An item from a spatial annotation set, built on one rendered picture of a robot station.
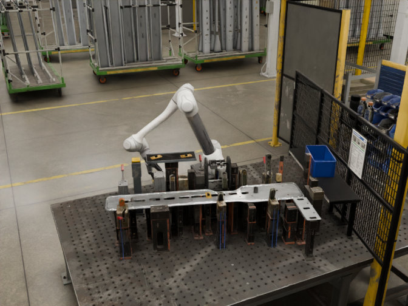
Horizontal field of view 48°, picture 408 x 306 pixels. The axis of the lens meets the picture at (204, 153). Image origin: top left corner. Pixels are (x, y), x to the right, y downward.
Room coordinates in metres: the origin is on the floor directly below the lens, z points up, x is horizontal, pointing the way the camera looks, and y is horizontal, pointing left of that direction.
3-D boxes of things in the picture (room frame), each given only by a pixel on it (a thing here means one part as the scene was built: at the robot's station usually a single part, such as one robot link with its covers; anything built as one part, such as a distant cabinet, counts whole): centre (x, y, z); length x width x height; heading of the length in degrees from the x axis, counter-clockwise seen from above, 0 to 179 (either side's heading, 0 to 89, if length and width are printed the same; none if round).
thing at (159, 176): (2.92, 0.32, 0.90); 0.13 x 0.10 x 0.41; 8
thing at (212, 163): (3.02, -0.10, 0.94); 0.18 x 0.13 x 0.49; 98
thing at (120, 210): (2.53, 0.52, 0.88); 0.15 x 0.11 x 0.36; 8
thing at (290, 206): (2.69, -0.59, 0.84); 0.11 x 0.10 x 0.28; 8
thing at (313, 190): (2.78, -0.78, 0.88); 0.08 x 0.08 x 0.36; 8
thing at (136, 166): (3.06, 0.50, 0.92); 0.08 x 0.08 x 0.44; 8
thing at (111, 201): (2.79, -0.01, 1.00); 1.38 x 0.22 x 0.02; 98
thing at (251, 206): (2.67, -0.33, 0.84); 0.11 x 0.08 x 0.29; 8
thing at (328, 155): (3.17, -0.89, 1.10); 0.30 x 0.17 x 0.13; 1
